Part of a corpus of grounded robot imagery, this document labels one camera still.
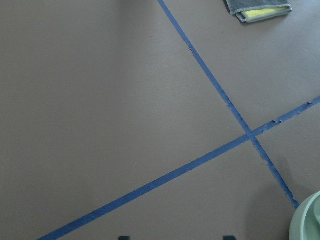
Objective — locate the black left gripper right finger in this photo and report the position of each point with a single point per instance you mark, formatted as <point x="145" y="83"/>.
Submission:
<point x="228" y="237"/>

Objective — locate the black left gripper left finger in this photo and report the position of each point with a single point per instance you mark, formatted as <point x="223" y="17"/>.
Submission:
<point x="124" y="238"/>

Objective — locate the light green bowl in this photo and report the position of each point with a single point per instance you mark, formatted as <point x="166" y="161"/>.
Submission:
<point x="305" y="224"/>

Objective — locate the grey yellow folded cloth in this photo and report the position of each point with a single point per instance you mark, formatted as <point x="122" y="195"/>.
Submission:
<point x="251" y="11"/>

